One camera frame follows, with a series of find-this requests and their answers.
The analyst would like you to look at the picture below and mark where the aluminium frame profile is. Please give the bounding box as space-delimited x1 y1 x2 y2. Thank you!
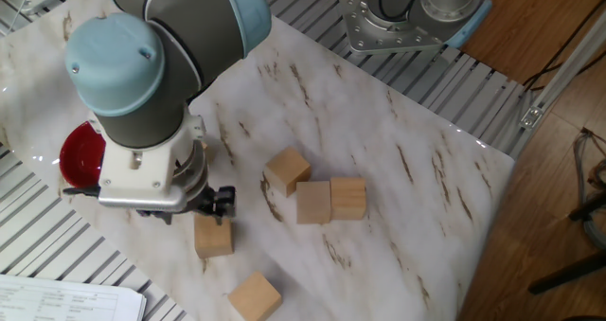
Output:
518 9 606 132

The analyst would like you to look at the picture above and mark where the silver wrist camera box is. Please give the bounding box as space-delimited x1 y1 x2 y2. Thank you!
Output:
62 183 190 214

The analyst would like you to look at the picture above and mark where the black floor cable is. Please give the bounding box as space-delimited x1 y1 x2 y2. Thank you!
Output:
522 0 606 93

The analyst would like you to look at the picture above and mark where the white printed paper stack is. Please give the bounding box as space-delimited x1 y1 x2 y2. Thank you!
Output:
0 273 148 321

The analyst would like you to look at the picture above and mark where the white marble pattern board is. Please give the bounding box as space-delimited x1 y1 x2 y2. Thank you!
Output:
0 0 516 321

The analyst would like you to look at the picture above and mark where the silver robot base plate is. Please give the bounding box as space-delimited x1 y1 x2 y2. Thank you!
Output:
338 0 446 55

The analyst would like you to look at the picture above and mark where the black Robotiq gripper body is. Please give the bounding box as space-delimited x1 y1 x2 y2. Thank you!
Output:
182 186 218 217

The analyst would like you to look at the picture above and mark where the red glossy bowl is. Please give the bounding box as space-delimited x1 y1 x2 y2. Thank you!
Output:
59 120 108 189

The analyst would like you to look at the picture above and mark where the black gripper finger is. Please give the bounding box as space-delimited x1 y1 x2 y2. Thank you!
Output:
210 185 237 226
135 208 174 226

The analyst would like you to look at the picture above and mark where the black chair base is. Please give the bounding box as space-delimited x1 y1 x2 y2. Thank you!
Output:
526 190 606 296

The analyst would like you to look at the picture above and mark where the grey cable bundle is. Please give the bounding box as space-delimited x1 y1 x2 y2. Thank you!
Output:
572 127 606 250

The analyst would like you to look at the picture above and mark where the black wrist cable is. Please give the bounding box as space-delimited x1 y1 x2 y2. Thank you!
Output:
377 0 425 23

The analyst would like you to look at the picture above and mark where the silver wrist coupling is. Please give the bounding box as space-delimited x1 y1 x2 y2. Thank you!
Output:
170 139 210 205

